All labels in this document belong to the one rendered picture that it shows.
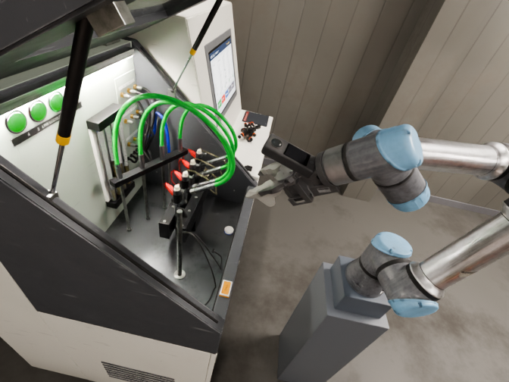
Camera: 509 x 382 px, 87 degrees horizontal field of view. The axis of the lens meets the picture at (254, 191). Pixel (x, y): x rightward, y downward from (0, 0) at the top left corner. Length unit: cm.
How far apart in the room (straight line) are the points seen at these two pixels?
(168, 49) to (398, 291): 109
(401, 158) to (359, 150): 7
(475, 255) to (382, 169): 44
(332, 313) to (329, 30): 219
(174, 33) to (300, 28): 167
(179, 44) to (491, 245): 110
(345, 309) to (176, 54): 113
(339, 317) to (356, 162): 76
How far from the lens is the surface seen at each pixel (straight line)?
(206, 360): 105
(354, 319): 116
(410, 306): 91
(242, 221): 107
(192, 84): 113
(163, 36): 112
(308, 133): 293
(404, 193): 56
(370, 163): 49
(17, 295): 109
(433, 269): 90
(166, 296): 73
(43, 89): 78
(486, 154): 83
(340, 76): 275
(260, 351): 186
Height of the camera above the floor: 173
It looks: 40 degrees down
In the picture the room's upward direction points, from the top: 13 degrees clockwise
